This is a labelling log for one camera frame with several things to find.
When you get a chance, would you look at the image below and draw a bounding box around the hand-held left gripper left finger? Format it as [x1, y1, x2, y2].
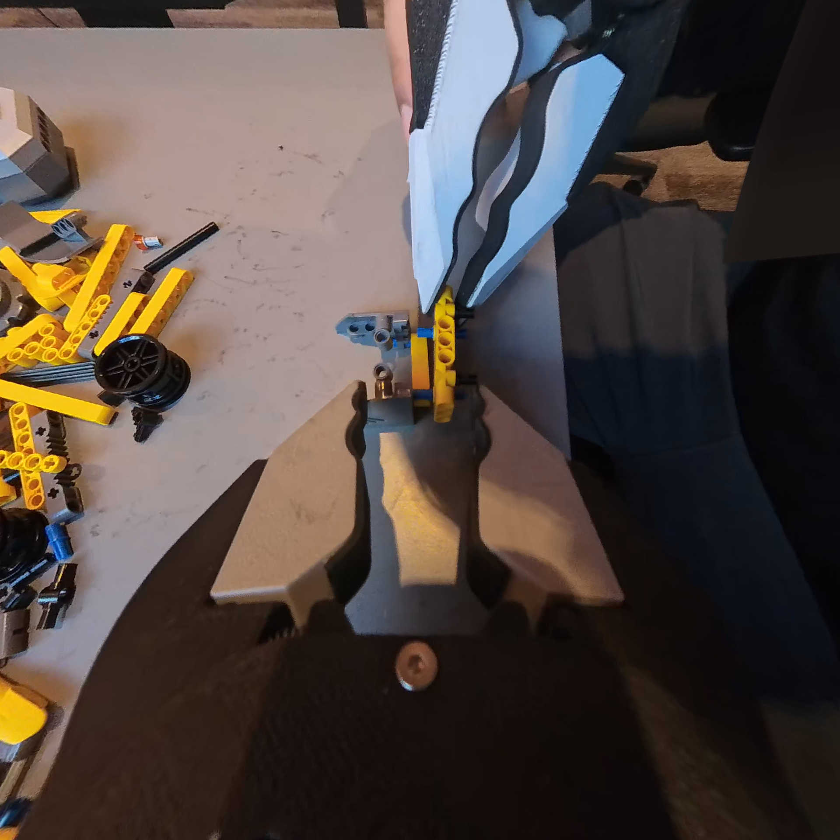
[210, 381, 373, 630]

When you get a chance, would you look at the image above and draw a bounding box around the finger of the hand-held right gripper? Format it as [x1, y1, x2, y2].
[407, 0, 524, 315]
[458, 52, 626, 308]

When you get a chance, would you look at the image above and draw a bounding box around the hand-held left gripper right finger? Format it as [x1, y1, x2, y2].
[468, 386, 624, 626]

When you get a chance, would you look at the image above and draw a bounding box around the grey brick bucket assembly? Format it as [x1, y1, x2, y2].
[336, 310, 434, 431]

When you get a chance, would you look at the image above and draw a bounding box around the yellow brick panel with pins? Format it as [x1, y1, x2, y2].
[411, 285, 476, 423]

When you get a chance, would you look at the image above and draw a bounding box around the grey desk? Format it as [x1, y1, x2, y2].
[0, 28, 572, 637]

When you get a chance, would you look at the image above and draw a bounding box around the person's right hand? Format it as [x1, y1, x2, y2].
[384, 0, 416, 132]

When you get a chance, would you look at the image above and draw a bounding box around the black office chair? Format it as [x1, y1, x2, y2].
[617, 85, 756, 193]

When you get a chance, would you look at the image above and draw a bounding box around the black spoked wheel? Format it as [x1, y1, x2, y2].
[95, 335, 193, 411]

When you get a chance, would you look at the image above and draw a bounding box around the black axle rod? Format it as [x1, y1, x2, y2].
[143, 222, 219, 275]

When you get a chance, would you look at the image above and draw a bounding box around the pile of loose brick pieces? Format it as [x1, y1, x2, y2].
[0, 206, 198, 840]

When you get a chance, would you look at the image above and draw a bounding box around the grey battery box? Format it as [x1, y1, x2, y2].
[0, 88, 80, 204]

